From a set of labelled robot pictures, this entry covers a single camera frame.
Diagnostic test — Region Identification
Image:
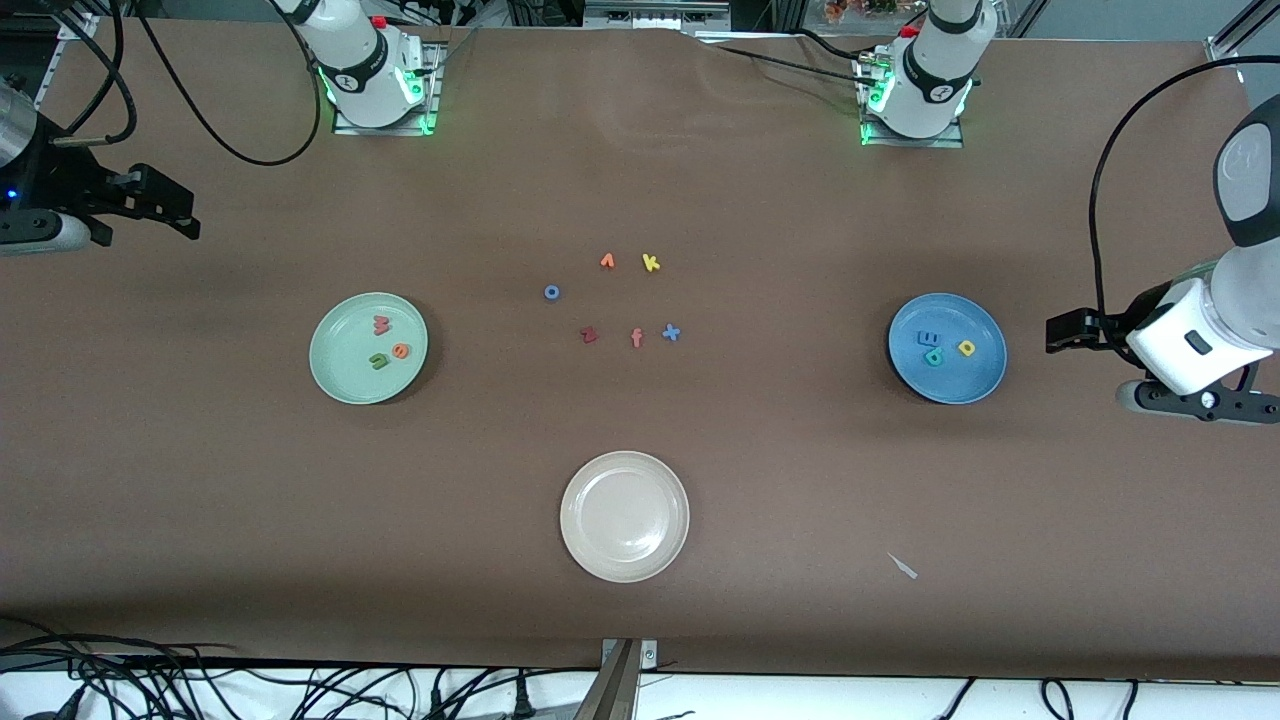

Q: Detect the grey equipment box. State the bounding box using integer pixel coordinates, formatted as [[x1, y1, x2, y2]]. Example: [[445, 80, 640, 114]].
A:
[[583, 0, 733, 31]]

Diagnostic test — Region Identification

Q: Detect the beige plate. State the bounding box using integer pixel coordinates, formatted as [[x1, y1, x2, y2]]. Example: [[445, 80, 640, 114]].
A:
[[559, 450, 691, 584]]

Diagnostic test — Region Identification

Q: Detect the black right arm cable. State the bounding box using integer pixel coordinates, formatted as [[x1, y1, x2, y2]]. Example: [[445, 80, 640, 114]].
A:
[[50, 0, 323, 168]]

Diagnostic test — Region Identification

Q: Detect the metal table edge bracket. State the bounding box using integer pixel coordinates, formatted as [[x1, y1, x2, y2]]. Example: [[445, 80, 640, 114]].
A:
[[575, 638, 659, 720]]

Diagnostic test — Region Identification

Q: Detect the green plate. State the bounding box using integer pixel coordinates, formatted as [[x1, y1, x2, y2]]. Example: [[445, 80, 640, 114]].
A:
[[309, 292, 430, 406]]

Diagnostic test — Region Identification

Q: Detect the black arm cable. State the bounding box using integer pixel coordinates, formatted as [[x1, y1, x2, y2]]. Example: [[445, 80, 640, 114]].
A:
[[1089, 55, 1280, 323], [50, 0, 323, 168]]

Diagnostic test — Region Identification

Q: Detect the blue plate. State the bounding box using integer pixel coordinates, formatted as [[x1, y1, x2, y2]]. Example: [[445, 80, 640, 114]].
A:
[[888, 292, 1008, 406]]

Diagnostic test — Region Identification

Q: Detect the aluminium frame profile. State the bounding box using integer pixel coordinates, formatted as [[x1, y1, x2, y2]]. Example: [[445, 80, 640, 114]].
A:
[[1205, 0, 1280, 66]]

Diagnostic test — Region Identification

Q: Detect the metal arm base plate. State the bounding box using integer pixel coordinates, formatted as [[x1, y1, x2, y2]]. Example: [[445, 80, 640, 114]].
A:
[[855, 55, 966, 149], [332, 40, 443, 136]]

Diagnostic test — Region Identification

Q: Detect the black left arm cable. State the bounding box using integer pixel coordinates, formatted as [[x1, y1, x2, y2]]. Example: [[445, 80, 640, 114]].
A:
[[1089, 55, 1280, 323]]

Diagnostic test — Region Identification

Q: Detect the black base supply cable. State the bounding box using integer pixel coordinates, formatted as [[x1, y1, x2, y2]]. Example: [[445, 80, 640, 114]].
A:
[[690, 28, 886, 86]]

